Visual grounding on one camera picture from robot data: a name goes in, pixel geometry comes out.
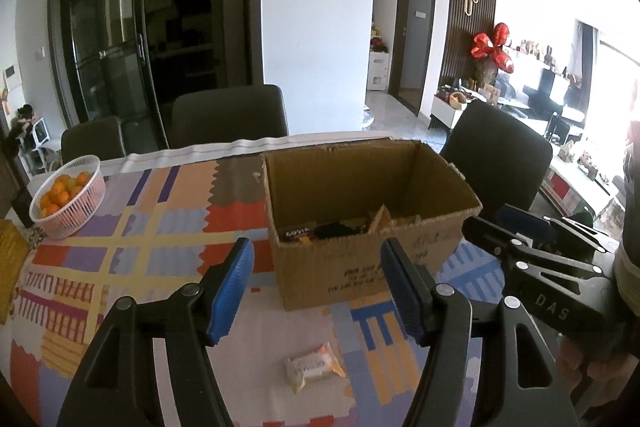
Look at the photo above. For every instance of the yellow woven mat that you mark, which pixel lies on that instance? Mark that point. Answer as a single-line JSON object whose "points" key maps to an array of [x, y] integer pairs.
{"points": [[12, 267]]}

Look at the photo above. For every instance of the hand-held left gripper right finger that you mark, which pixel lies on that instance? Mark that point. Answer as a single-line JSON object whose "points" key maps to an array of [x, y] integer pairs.
{"points": [[402, 292]]}

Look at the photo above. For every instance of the dark brown snack packet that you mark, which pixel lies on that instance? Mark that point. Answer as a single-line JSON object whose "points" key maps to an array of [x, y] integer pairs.
{"points": [[299, 233]]}

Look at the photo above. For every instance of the white storage box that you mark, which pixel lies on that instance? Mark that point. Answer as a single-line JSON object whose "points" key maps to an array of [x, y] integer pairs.
{"points": [[378, 72]]}

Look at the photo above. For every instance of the person's right hand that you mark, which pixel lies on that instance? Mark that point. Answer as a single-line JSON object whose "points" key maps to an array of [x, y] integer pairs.
{"points": [[575, 362]]}

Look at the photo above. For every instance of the white orange snack packet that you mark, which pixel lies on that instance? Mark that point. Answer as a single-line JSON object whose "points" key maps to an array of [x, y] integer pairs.
{"points": [[312, 367]]}

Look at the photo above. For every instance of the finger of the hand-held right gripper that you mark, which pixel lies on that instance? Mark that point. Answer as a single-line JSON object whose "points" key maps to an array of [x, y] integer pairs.
{"points": [[487, 234], [522, 221]]}

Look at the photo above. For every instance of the dark green snack packet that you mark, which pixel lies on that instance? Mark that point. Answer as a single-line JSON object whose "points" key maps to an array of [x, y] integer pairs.
{"points": [[340, 229]]}

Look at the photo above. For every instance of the brown cardboard box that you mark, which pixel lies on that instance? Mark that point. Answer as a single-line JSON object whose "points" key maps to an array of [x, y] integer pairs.
{"points": [[340, 267]]}

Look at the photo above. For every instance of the dark grey dining chair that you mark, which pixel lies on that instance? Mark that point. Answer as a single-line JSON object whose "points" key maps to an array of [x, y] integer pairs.
{"points": [[230, 114], [95, 139], [495, 157]]}

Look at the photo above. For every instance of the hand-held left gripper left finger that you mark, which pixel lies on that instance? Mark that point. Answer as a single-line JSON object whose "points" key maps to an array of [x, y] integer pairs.
{"points": [[227, 297]]}

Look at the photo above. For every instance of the white low table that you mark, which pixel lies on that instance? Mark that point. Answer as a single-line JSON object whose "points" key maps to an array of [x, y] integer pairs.
{"points": [[575, 177]]}

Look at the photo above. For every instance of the dark brown room door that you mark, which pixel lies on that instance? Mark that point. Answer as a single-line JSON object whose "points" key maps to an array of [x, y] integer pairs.
{"points": [[417, 27]]}

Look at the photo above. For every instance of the white plastic basket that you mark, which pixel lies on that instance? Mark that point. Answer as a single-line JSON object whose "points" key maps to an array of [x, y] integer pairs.
{"points": [[75, 212]]}

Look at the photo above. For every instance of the red flower foil balloon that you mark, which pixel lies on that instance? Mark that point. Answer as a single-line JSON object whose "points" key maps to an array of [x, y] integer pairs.
{"points": [[492, 47]]}

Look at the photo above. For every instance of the pile of oranges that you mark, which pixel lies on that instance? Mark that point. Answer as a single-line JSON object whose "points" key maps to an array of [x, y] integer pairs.
{"points": [[60, 194]]}

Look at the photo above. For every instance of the black framed glass sliding door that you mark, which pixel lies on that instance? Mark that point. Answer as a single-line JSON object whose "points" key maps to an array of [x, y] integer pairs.
{"points": [[115, 32]]}

